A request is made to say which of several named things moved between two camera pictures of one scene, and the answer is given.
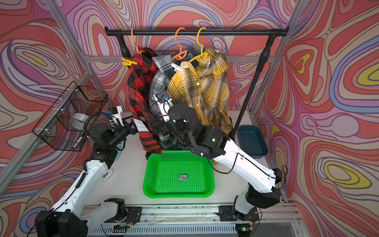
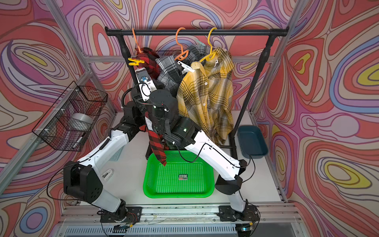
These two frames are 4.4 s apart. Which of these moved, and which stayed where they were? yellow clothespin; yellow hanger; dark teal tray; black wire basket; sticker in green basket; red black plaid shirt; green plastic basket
Moved: yellow clothespin; yellow hanger; red black plaid shirt
Stayed: dark teal tray; sticker in green basket; black wire basket; green plastic basket
